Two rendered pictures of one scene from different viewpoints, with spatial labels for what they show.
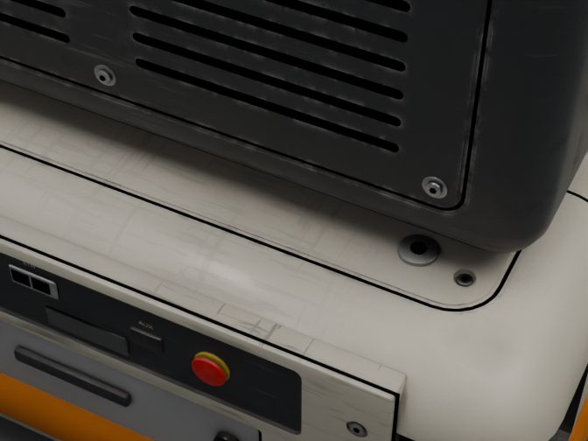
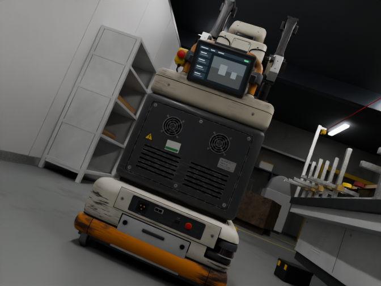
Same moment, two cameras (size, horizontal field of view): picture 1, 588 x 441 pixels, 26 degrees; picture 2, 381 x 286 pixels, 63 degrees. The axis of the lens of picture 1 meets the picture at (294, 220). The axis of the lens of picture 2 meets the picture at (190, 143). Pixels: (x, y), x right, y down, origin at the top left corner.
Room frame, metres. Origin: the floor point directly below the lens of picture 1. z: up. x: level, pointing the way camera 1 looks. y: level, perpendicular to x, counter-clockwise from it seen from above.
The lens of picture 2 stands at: (-0.64, 0.52, 0.37)
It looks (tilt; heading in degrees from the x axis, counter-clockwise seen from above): 7 degrees up; 342
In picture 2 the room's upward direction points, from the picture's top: 22 degrees clockwise
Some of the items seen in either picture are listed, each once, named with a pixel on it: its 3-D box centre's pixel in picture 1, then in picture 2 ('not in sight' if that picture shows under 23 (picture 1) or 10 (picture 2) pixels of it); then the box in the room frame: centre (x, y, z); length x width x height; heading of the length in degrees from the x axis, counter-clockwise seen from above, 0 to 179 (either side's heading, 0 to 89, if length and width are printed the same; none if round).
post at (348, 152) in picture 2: not in sight; (341, 173); (1.47, -1.55, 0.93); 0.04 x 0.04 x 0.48; 64
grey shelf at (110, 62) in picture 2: not in sight; (106, 112); (2.99, 0.38, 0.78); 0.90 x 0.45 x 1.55; 154
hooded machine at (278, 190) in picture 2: not in sight; (274, 202); (6.76, -4.84, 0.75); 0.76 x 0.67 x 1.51; 66
